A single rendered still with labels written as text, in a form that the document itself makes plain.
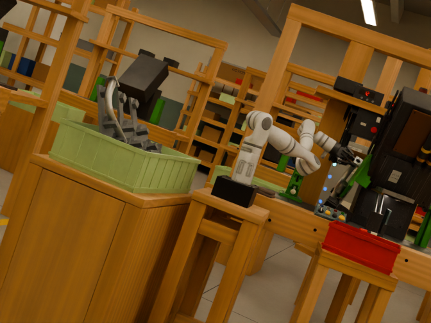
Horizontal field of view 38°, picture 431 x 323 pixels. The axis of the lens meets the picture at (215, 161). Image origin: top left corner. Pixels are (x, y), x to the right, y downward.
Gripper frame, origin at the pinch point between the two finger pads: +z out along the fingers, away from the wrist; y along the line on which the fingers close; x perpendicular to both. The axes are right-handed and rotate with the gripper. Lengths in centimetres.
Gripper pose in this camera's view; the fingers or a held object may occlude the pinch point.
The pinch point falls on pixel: (354, 162)
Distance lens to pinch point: 338.8
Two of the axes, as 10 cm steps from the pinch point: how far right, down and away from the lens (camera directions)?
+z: 8.1, 5.8, -0.7
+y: 4.8, -6.0, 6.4
